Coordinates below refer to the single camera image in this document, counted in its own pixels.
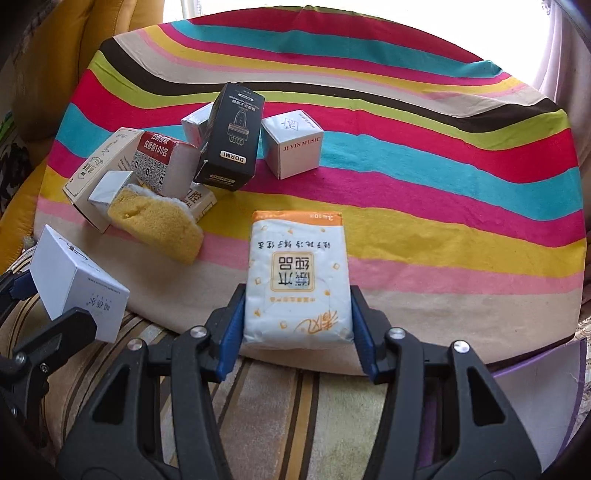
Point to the white cube box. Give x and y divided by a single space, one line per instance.
292 143

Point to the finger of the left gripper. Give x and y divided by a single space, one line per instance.
52 347
15 287

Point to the dental white box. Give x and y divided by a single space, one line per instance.
199 200

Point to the small silver box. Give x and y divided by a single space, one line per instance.
106 190

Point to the orange white tissue pack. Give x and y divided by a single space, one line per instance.
297 292

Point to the black product box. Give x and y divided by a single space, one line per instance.
229 147

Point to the red QR tissue pack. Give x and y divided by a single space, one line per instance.
164 164

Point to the small white box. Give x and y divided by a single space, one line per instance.
195 124

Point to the yellow leather armchair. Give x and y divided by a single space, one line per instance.
46 72

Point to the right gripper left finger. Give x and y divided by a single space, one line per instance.
117 433

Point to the purple white cardboard box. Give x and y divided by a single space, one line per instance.
546 392

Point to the beige drape curtain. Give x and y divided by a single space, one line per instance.
564 72

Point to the cream tall box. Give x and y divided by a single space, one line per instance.
114 154

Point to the large silver white box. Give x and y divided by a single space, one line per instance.
65 277

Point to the yellow sponge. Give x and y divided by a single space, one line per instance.
163 223

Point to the rainbow striped cushion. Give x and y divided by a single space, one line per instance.
459 184

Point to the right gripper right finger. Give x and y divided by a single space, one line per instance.
480 434

